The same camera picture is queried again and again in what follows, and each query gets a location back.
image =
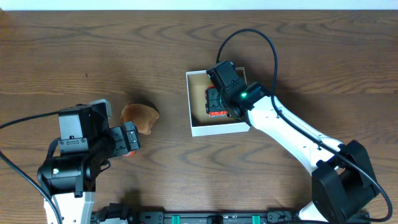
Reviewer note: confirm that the red toy ball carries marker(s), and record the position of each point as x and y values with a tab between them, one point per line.
129	154

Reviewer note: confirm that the brown plush toy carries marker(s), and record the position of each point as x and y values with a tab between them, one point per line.
143	117

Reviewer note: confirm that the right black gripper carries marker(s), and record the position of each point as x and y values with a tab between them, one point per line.
214	101

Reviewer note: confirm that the white cardboard box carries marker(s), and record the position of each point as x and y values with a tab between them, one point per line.
200	122

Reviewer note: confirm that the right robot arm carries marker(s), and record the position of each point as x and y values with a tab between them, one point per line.
343	180

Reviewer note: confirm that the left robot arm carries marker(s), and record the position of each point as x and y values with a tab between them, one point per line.
80	154

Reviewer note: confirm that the red toy fire truck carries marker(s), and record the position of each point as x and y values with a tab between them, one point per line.
215	114

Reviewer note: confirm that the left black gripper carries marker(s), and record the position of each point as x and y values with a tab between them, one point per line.
125	140

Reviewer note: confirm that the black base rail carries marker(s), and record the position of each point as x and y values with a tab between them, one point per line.
121	213

